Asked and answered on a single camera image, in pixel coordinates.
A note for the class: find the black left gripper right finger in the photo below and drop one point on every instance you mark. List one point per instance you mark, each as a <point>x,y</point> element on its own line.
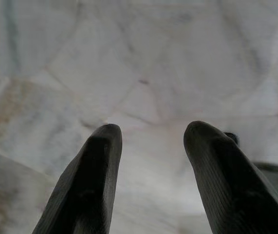
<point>221,185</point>

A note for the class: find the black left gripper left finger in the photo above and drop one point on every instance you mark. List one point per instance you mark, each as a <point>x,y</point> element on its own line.
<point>87,182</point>

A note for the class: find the black robot left foot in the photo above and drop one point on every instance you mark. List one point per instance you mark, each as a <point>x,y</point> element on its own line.
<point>231,137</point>

